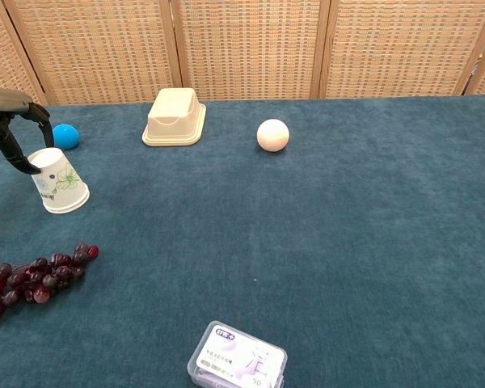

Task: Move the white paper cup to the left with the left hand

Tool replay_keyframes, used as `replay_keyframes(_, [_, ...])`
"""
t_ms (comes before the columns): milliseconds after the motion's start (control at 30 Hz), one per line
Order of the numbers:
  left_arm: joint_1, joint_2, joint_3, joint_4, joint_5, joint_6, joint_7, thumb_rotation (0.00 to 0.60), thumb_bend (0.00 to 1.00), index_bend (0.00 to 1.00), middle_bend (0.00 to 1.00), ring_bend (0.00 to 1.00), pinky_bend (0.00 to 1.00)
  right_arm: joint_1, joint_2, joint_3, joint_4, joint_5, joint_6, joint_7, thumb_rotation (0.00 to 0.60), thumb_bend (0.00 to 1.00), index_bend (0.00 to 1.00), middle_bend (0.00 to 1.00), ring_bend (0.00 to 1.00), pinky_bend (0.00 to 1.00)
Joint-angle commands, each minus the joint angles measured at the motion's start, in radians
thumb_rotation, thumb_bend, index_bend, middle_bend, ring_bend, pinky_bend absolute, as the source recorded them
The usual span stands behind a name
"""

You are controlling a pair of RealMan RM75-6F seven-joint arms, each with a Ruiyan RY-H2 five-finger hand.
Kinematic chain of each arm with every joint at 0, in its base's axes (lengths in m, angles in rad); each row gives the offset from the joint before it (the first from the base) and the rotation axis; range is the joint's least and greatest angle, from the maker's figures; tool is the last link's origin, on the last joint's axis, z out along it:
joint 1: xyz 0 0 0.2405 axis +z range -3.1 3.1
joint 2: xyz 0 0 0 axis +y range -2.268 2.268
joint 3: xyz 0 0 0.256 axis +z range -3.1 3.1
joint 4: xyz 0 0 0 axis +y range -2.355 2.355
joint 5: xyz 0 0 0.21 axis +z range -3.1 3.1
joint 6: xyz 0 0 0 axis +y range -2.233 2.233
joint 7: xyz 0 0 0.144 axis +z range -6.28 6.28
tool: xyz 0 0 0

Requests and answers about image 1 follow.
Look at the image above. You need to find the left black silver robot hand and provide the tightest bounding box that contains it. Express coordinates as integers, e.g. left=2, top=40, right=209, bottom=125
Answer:
left=0, top=86, right=56, bottom=175

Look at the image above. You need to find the white floral paper cup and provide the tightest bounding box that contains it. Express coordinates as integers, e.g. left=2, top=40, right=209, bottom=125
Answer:
left=27, top=147, right=91, bottom=215

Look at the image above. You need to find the small blue ball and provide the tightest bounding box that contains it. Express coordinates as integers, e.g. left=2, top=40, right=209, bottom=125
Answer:
left=52, top=123, right=81, bottom=151

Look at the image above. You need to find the beige plastic container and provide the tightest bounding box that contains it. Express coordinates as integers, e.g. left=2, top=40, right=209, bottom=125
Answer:
left=141, top=87, right=208, bottom=147

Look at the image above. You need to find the dark red grape bunch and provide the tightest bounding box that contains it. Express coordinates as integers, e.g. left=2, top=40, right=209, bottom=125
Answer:
left=0, top=242, right=100, bottom=326

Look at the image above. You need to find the white ball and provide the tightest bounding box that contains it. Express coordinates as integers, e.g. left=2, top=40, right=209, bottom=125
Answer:
left=256, top=118, right=290, bottom=153

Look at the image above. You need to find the teal blue table mat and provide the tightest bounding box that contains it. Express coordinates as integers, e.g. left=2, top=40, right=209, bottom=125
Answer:
left=0, top=94, right=485, bottom=388

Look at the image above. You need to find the clear plastic floss box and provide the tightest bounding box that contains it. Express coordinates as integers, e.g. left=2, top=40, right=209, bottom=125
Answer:
left=186, top=320, right=289, bottom=388

